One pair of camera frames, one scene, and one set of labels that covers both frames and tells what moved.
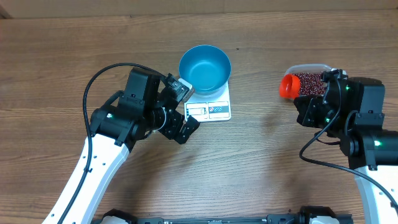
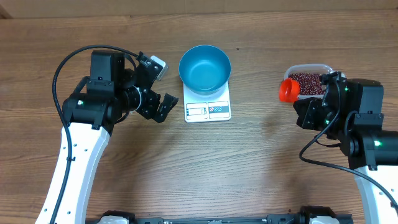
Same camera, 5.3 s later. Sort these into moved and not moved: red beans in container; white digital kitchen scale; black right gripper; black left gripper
Moved: black left gripper
Not moved: red beans in container; white digital kitchen scale; black right gripper
